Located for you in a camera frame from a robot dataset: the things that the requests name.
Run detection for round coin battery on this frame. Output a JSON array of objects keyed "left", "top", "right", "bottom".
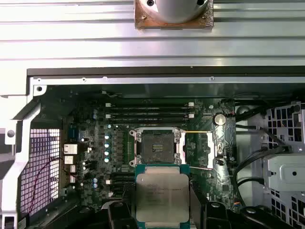
[{"left": 213, "top": 114, "right": 226, "bottom": 126}]

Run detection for silver green CPU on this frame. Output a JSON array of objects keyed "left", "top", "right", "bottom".
[{"left": 135, "top": 164, "right": 191, "bottom": 229}]

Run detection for metal socket cover frame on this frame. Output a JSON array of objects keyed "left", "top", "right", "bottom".
[{"left": 179, "top": 130, "right": 214, "bottom": 170}]

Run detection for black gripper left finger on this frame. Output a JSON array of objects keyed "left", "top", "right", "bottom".
[{"left": 56, "top": 184, "right": 138, "bottom": 229}]

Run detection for green motherboard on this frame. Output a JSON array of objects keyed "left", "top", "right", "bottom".
[{"left": 45, "top": 95, "right": 236, "bottom": 215}]

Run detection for black cable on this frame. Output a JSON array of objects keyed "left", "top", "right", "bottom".
[{"left": 233, "top": 145, "right": 290, "bottom": 206}]

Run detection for black PC case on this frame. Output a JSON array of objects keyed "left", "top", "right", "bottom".
[{"left": 0, "top": 68, "right": 305, "bottom": 229}]

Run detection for grey metal drive cage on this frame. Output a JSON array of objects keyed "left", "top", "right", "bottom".
[{"left": 262, "top": 100, "right": 305, "bottom": 229}]

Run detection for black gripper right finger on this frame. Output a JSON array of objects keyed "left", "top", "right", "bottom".
[{"left": 189, "top": 187, "right": 286, "bottom": 229}]

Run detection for RAM slot black clips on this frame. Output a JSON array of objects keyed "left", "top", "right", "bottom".
[{"left": 112, "top": 172, "right": 136, "bottom": 179}]

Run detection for CPU socket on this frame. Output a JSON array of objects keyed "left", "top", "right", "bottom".
[{"left": 129, "top": 127, "right": 182, "bottom": 167}]

